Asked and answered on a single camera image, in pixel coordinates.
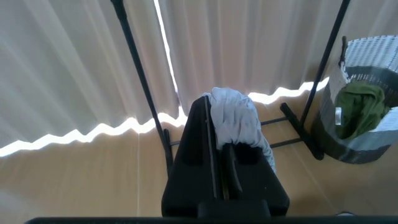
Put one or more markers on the white laundry basket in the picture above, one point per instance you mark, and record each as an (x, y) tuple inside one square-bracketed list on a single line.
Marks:
[(351, 152)]

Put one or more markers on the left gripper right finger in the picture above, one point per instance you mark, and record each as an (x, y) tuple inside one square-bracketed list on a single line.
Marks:
[(258, 183)]

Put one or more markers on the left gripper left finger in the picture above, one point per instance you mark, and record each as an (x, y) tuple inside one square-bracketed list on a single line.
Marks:
[(192, 168)]

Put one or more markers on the pale grey shorts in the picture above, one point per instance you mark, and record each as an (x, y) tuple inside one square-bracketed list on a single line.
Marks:
[(233, 118)]

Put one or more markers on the black clothes rack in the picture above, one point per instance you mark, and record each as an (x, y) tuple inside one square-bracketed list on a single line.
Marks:
[(136, 62)]

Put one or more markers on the green garment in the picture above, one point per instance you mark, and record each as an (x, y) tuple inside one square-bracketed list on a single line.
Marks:
[(360, 109)]

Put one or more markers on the beige curtain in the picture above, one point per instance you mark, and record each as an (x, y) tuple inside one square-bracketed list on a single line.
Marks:
[(77, 62)]

